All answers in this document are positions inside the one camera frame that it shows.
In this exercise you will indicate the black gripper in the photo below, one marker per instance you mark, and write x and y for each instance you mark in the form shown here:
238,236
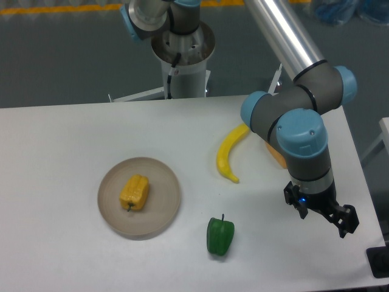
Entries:
343,217

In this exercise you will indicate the yellow bell pepper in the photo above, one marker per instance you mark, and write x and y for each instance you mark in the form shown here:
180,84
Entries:
135,193

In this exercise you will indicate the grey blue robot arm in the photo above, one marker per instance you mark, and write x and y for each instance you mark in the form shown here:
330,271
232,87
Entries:
291,121

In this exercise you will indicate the green bell pepper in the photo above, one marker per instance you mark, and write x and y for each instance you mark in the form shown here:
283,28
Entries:
220,234

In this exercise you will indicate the beige round plate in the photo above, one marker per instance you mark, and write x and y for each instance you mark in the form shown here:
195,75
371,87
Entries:
160,206

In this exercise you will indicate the black device at table edge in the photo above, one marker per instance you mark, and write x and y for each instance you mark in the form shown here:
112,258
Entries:
378,260

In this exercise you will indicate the white furniture edge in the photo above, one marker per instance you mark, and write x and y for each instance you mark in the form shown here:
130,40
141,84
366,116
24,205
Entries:
380,143

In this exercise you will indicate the yellow banana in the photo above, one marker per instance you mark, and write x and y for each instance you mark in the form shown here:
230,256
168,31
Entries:
235,136

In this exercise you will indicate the blue plastic bag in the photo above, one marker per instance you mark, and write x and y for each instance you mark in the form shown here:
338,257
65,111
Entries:
336,13

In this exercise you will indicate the white metal frame bar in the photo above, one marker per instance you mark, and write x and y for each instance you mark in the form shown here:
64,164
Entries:
276,80

